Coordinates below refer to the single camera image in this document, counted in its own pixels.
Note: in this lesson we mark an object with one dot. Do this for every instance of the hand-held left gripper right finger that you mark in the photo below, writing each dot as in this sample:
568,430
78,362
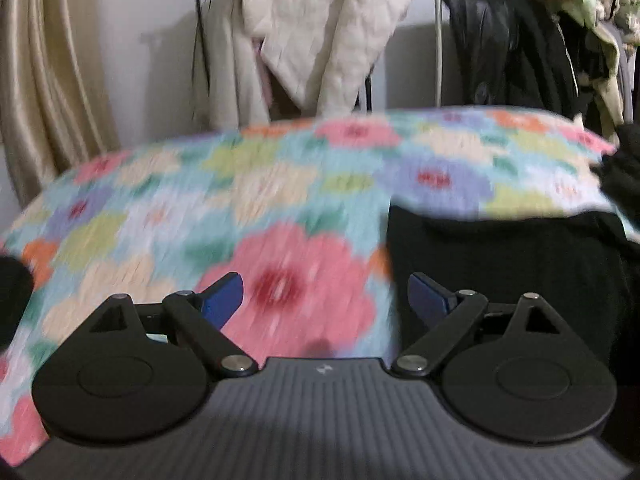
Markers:
427,301

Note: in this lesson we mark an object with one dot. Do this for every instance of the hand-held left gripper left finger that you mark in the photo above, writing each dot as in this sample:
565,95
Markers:
222,301

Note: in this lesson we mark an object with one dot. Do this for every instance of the black sweater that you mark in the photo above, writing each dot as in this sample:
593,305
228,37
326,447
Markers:
525,260

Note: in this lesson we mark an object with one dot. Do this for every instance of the pile of hanging clothes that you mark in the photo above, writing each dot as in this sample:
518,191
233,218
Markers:
610,10

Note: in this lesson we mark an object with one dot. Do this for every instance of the floral quilt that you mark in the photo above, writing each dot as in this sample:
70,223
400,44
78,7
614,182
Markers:
175,200

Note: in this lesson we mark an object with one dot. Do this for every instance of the dark cloth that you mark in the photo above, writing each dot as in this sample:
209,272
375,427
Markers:
12,300

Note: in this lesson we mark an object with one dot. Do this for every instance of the beige hanging coat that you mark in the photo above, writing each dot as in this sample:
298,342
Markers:
225,75

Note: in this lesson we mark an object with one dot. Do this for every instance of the black leather jacket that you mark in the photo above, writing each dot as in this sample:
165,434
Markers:
490,45

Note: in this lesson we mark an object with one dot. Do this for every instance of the black jacket with white stripe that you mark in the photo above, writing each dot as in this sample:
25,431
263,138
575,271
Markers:
550,60

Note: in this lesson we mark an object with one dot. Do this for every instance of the white quilted jacket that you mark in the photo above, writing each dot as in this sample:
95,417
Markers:
325,35

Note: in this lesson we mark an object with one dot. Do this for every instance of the beige curtain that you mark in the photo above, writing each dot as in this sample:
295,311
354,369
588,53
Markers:
50,60

